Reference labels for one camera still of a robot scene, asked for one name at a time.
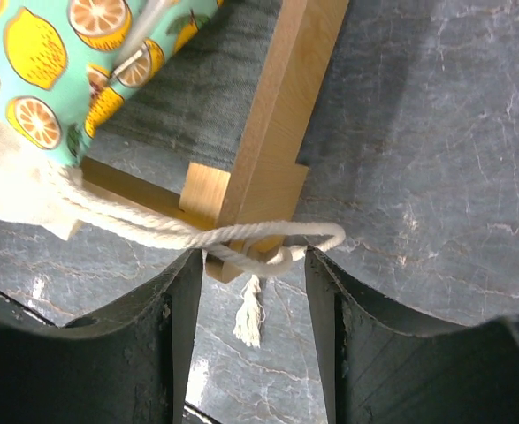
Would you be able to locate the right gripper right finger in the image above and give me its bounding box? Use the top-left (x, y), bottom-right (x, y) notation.
top-left (305, 248), bottom-right (519, 424)

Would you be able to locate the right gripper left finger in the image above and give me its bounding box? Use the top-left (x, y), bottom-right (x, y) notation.
top-left (0, 250), bottom-right (203, 423)

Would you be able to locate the large lemon print cushion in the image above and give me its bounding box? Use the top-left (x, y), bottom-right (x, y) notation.
top-left (0, 1), bottom-right (220, 239)

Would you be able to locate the wooden pet bed frame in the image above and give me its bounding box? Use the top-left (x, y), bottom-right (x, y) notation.
top-left (82, 1), bottom-right (347, 283)

